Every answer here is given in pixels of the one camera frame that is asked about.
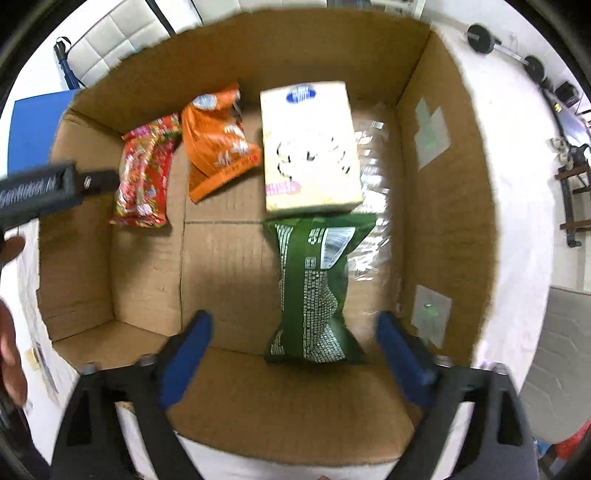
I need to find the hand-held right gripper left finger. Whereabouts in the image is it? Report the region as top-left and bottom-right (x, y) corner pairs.
(51, 310), (214, 480)

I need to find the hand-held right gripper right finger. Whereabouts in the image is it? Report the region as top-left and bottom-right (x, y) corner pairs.
(376, 311), (539, 480)

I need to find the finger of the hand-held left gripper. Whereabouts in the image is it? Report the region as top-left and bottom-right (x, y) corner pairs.
(76, 169), (122, 200)

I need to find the red patterned snack packet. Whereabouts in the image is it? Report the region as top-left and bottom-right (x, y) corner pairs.
(108, 113), (184, 230)

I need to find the large cardboard box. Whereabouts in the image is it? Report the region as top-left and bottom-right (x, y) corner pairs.
(36, 7), (504, 472)

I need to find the green snack packet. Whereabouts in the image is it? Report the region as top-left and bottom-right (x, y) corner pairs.
(261, 213), (382, 366)

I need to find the person's left hand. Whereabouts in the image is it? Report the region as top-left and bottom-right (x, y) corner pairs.
(0, 235), (29, 408)

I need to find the blue mat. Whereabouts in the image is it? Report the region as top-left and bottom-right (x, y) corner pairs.
(11, 90), (82, 175)

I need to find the orange snack packet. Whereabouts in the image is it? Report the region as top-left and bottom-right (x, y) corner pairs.
(180, 83), (264, 204)

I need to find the white padded chair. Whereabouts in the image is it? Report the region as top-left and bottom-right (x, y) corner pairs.
(69, 0), (242, 89)

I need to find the grey chair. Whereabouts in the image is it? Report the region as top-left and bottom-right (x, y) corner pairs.
(522, 285), (591, 445)

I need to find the clear plastic bag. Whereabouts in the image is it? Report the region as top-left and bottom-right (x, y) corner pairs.
(346, 104), (408, 319)

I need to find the red bag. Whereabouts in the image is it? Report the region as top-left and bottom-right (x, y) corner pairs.
(551, 422), (591, 464)

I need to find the cream tissue pack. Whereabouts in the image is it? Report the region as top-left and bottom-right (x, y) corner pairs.
(259, 80), (363, 216)

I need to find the dark wooden rack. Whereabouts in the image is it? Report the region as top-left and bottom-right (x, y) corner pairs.
(555, 159), (591, 249)

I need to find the small black device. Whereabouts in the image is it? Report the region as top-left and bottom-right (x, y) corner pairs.
(553, 81), (581, 106)

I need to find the black barbell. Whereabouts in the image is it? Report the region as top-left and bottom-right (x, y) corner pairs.
(464, 23), (548, 85)

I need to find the blue trolley frame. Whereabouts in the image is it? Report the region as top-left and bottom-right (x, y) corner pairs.
(53, 39), (88, 91)

